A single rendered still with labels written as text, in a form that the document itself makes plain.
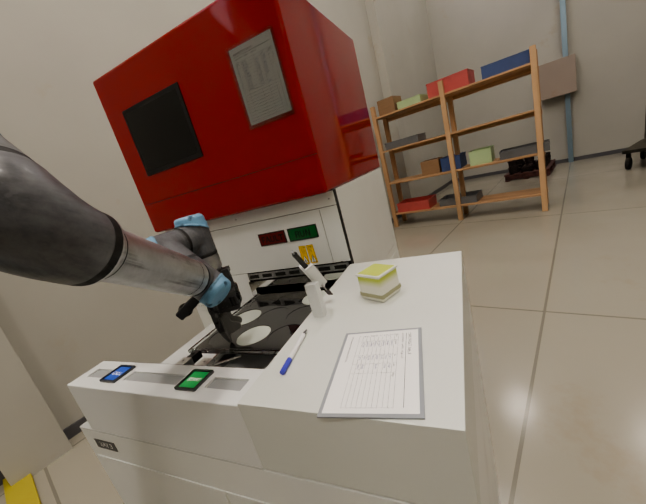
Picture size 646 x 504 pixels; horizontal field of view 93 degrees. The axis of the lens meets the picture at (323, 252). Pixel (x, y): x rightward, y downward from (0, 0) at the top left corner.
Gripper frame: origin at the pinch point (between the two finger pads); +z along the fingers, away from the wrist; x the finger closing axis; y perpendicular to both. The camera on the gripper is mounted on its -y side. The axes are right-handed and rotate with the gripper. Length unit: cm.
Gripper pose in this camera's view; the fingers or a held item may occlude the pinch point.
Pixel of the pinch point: (226, 338)
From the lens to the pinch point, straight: 94.3
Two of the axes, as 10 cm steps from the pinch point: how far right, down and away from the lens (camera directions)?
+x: -2.0, -2.1, 9.6
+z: 2.6, 9.3, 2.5
